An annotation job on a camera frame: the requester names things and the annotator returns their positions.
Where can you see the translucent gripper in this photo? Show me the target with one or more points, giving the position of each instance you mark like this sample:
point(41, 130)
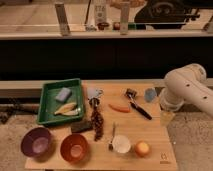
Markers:
point(166, 117)

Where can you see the orange apple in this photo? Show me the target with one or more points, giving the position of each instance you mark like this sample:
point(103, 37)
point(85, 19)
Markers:
point(142, 149)

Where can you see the white cup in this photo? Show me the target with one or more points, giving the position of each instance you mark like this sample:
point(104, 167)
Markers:
point(121, 144)

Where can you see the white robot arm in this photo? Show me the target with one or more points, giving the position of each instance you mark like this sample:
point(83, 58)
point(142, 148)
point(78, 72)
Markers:
point(185, 84)

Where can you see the red bowl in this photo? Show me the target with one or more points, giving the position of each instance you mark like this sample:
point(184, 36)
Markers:
point(74, 148)

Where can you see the purple bowl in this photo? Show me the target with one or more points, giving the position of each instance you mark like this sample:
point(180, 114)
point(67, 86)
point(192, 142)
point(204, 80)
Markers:
point(36, 142)

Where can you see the blue round object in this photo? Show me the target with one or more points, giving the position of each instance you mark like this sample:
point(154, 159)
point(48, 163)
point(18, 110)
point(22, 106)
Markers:
point(150, 94)

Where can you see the orange carrot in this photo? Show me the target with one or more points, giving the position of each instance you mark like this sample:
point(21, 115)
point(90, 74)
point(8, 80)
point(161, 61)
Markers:
point(119, 108)

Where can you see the wooden cutting board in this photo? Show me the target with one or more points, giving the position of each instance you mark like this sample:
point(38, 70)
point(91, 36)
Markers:
point(132, 125)

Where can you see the dark scrub sponge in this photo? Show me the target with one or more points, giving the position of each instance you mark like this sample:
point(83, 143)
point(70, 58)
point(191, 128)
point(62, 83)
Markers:
point(81, 126)

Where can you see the black machine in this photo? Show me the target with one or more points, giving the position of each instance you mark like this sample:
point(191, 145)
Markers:
point(165, 14)

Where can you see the blue sponge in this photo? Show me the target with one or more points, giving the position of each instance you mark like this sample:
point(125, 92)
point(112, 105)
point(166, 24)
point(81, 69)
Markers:
point(63, 95)

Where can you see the green plastic tray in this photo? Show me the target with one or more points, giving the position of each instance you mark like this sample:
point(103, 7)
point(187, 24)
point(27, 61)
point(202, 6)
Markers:
point(49, 104)

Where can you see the white bottle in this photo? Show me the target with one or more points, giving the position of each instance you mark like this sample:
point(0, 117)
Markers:
point(100, 14)

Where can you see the grey post right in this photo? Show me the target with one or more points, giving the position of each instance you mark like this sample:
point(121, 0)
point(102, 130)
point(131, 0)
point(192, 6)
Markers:
point(124, 17)

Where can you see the grey post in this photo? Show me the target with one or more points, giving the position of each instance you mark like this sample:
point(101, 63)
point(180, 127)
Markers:
point(124, 17)
point(62, 19)

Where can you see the grey post left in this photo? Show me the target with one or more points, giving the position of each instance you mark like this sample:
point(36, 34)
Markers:
point(62, 19)

